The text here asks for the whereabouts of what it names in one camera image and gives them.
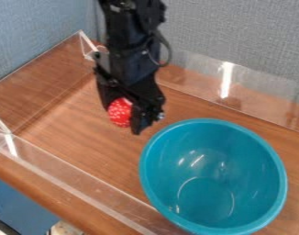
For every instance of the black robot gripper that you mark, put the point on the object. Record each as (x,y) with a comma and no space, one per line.
(126,75)

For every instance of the red toy strawberry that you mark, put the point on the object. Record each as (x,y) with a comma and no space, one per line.
(119,112)

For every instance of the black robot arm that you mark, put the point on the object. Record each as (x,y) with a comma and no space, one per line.
(134,42)

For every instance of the blue plastic bowl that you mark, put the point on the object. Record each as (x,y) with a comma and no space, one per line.
(214,177)

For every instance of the clear acrylic front barrier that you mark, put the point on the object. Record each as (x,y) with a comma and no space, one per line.
(79,197)

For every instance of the clear acrylic barrier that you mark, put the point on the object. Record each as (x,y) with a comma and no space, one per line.
(79,197)
(258,94)

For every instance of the clear acrylic back barrier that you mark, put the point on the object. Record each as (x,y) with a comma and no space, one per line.
(258,94)

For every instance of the clear acrylic corner bracket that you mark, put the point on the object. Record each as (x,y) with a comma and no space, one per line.
(93,51)

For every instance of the clear acrylic left bracket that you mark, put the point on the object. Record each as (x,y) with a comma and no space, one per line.
(7,141)

